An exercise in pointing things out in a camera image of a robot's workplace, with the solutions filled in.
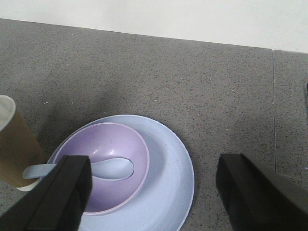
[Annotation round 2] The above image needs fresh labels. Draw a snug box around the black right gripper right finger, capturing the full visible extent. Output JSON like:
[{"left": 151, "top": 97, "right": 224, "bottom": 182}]
[{"left": 216, "top": 154, "right": 308, "bottom": 231}]

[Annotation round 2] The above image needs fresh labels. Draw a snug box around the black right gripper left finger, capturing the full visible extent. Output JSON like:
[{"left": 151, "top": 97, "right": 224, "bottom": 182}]
[{"left": 0, "top": 155, "right": 92, "bottom": 231}]

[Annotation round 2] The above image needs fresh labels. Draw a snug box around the purple plastic bowl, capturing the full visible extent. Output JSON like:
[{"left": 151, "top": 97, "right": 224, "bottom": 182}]
[{"left": 48, "top": 122, "right": 150, "bottom": 216}]

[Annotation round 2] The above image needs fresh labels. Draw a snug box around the light blue plastic plate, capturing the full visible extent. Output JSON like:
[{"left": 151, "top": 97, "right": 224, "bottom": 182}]
[{"left": 47, "top": 114, "right": 195, "bottom": 231}]

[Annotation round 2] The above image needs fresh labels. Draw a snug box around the light blue plastic spoon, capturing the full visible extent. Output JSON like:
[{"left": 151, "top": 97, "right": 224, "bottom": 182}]
[{"left": 22, "top": 158, "right": 134, "bottom": 181}]

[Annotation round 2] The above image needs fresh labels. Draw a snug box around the brown paper cup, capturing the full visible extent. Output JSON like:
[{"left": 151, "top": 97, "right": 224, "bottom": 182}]
[{"left": 0, "top": 95, "right": 49, "bottom": 192}]

